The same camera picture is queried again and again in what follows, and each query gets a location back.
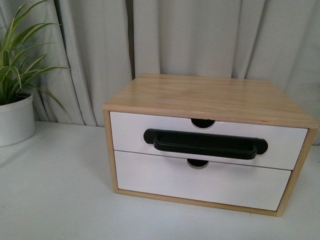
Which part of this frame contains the black drawer pull handle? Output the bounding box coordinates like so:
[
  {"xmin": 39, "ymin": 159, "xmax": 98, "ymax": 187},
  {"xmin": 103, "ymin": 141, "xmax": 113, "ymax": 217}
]
[{"xmin": 143, "ymin": 128, "xmax": 269, "ymax": 160}]

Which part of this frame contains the white drawer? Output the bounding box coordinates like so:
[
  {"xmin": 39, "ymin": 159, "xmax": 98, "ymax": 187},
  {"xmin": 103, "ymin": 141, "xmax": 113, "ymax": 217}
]
[
  {"xmin": 110, "ymin": 112, "xmax": 308, "ymax": 170},
  {"xmin": 114, "ymin": 151, "xmax": 291, "ymax": 211}
]

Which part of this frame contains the light wooden drawer cabinet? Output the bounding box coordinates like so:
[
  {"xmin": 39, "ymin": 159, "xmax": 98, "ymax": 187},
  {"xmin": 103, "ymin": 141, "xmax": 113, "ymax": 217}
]
[{"xmin": 103, "ymin": 74, "xmax": 319, "ymax": 217}]

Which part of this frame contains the grey pleated curtain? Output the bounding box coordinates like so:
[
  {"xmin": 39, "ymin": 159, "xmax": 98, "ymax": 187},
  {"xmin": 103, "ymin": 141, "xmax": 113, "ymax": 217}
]
[{"xmin": 0, "ymin": 0, "xmax": 320, "ymax": 146}]

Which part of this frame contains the white round plant pot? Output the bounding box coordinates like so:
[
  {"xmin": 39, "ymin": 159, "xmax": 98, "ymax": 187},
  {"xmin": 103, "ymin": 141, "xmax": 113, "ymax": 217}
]
[{"xmin": 0, "ymin": 94, "xmax": 36, "ymax": 147}]

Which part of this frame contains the green spider plant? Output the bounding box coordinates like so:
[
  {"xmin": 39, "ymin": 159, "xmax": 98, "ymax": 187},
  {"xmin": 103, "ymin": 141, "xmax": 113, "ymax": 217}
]
[{"xmin": 0, "ymin": 0, "xmax": 69, "ymax": 113}]

